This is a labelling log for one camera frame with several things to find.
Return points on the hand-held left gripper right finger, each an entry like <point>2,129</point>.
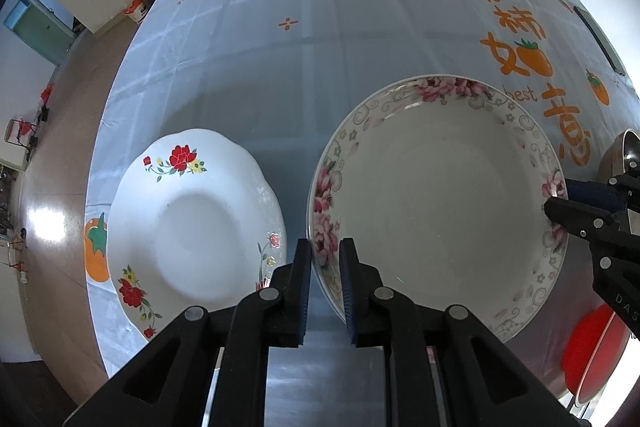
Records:
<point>348,307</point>

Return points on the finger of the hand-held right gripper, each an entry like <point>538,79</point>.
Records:
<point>590,194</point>
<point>575,214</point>

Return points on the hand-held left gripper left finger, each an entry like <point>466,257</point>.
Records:
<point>303,307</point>

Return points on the red bowl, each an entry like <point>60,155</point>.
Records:
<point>587,347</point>

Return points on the white plate with red flowers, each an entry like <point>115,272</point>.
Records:
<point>200,227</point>

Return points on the large plate with pink floral rim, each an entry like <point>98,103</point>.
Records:
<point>440,207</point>

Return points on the steel bowl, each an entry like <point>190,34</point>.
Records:
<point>622,157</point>

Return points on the dark smartphone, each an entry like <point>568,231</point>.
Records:
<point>597,37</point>

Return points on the persimmon print tablecloth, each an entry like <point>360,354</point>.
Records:
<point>350,32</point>

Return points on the white tub with red label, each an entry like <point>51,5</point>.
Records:
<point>134,9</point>

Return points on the green glass door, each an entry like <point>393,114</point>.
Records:
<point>35,27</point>

